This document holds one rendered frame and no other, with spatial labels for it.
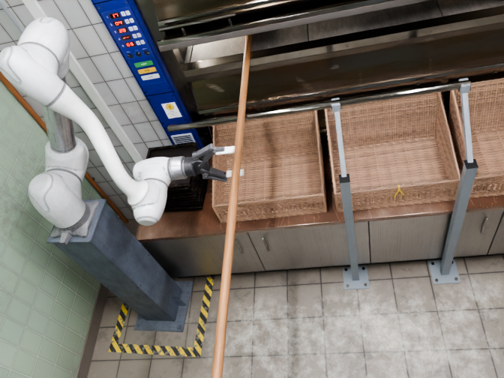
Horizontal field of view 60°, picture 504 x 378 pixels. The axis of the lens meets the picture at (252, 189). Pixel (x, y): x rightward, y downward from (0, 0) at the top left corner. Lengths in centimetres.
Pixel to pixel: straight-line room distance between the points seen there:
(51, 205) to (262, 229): 97
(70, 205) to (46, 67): 63
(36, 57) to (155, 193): 58
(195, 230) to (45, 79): 114
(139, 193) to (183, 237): 76
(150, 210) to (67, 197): 43
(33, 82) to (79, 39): 76
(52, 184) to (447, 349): 200
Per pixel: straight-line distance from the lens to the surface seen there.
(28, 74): 149
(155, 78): 220
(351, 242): 222
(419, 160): 234
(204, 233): 226
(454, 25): 215
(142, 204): 160
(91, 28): 216
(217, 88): 224
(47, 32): 161
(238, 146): 167
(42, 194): 188
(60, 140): 190
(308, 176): 230
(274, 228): 217
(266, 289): 267
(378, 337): 251
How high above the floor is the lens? 239
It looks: 51 degrees down
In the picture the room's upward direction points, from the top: 22 degrees counter-clockwise
